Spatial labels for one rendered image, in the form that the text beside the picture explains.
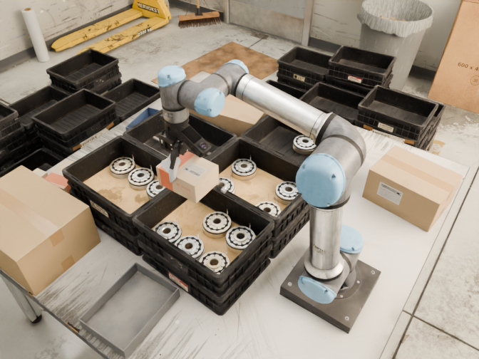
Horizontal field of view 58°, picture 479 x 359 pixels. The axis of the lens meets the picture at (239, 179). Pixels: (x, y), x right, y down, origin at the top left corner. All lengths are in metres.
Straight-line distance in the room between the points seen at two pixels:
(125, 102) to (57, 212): 1.62
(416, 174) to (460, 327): 0.97
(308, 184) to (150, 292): 0.79
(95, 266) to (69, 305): 0.17
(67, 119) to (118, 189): 1.19
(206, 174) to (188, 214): 0.32
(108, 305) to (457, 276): 1.91
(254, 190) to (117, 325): 0.70
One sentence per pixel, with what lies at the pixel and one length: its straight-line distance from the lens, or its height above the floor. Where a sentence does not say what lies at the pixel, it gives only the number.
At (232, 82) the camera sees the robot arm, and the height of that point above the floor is 1.41.
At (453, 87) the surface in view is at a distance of 4.12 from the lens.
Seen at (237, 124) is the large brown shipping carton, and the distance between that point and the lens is 2.01.
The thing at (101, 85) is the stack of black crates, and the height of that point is 0.48.
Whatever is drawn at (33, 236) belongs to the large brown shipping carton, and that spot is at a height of 0.90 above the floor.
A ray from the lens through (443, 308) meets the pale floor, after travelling 2.60.
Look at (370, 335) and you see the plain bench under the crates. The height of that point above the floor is 0.70.
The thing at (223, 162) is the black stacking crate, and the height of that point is 0.87.
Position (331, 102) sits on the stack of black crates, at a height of 0.38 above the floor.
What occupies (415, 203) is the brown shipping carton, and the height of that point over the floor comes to 0.81.
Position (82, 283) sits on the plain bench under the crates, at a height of 0.70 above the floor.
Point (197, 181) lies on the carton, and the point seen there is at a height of 1.12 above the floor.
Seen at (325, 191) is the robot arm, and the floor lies 1.33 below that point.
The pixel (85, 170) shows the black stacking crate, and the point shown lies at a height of 0.88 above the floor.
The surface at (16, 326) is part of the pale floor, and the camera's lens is 2.58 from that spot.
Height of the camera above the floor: 2.03
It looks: 42 degrees down
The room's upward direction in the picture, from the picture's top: straight up
